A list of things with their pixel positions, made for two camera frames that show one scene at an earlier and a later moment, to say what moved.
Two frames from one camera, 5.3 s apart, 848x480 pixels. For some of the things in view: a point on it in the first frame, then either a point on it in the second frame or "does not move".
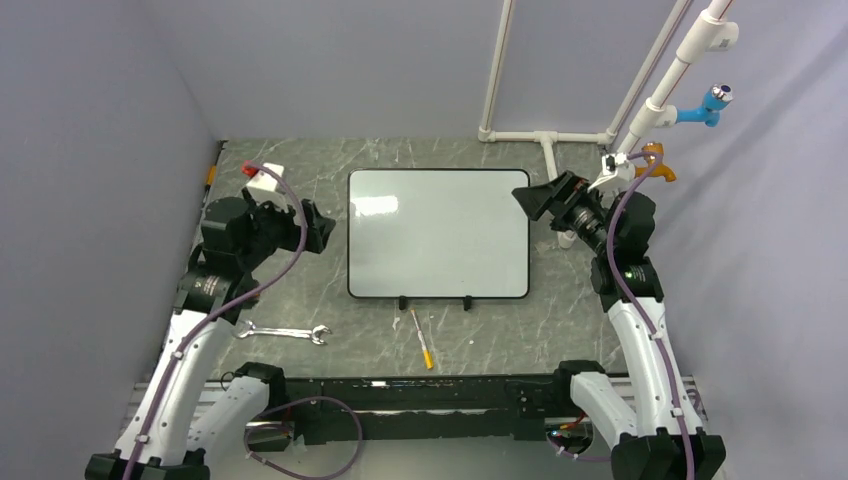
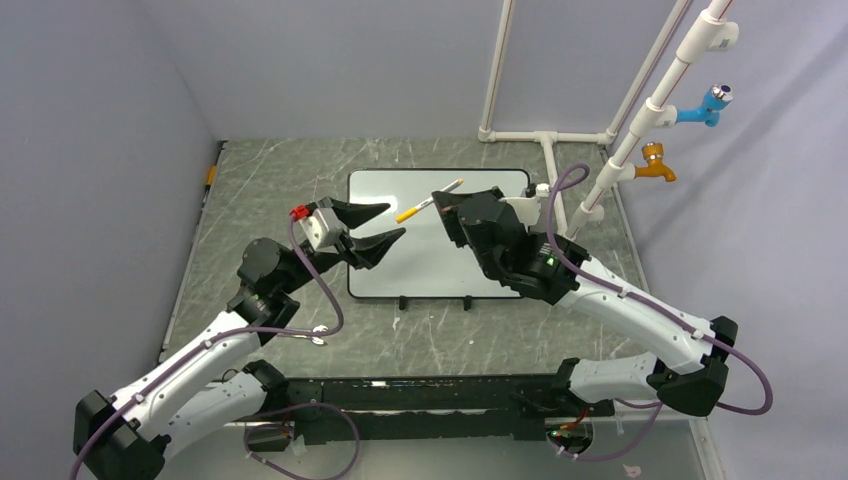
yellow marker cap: (429, 360) to (406, 214)
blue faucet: (717, 98) does not move
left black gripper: (318, 227) to (366, 251)
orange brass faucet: (659, 169) does not move
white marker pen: (428, 356) to (405, 214)
